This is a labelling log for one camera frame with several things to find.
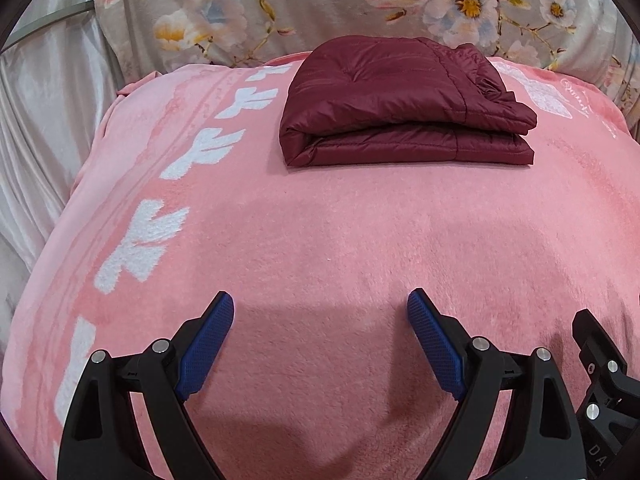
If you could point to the grey floral bedsheet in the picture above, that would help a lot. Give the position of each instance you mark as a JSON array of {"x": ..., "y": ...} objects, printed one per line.
[{"x": 300, "y": 5}]

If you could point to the white satin cloth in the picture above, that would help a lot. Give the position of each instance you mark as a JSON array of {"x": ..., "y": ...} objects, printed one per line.
[{"x": 45, "y": 110}]

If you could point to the maroon puffer jacket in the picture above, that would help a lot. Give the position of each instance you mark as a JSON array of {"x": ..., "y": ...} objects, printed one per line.
[{"x": 390, "y": 95}]

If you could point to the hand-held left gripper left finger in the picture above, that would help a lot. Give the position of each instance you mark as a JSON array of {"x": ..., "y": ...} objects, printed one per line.
[{"x": 207, "y": 350}]

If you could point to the thin metal rail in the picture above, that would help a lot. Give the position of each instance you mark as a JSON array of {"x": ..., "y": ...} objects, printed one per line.
[{"x": 50, "y": 22}]

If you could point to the pink fleece blanket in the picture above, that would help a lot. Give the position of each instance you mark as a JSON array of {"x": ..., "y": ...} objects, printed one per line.
[{"x": 325, "y": 240}]

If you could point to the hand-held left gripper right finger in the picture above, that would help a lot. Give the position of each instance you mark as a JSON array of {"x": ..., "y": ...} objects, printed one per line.
[{"x": 435, "y": 350}]

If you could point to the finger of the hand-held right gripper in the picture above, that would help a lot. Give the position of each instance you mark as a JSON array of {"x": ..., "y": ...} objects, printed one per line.
[{"x": 592, "y": 345}]

